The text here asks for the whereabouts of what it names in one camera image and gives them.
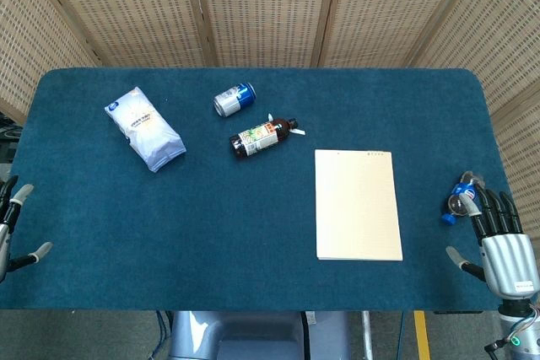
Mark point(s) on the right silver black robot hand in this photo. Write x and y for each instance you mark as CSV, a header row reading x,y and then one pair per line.
x,y
508,263

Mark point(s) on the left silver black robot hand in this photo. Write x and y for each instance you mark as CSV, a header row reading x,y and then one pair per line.
x,y
4,242

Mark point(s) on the cream paper notepad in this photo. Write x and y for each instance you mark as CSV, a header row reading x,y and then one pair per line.
x,y
358,208

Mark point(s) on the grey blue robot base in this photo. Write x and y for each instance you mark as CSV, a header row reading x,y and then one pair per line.
x,y
253,336

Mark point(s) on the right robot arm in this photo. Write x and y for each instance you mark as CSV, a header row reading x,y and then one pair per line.
x,y
516,330

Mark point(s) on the crushed blue-label plastic bottle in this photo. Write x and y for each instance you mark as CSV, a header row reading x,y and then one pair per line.
x,y
460,202

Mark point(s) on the dark equipment behind screen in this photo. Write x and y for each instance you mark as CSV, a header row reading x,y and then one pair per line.
x,y
7,141

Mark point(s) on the metal table leg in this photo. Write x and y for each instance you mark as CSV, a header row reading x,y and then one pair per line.
x,y
367,334

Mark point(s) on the white snack bag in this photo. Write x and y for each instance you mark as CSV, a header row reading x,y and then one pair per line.
x,y
143,128

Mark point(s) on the blue felt table cloth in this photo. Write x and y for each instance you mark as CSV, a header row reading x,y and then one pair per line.
x,y
211,229

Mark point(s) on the silver blue drink can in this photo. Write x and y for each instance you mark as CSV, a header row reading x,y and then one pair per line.
x,y
234,99

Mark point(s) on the brown tea bottle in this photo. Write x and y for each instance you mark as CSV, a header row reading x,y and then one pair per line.
x,y
257,138

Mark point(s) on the woven bamboo folding screen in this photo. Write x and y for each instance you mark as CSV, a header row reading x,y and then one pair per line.
x,y
270,6

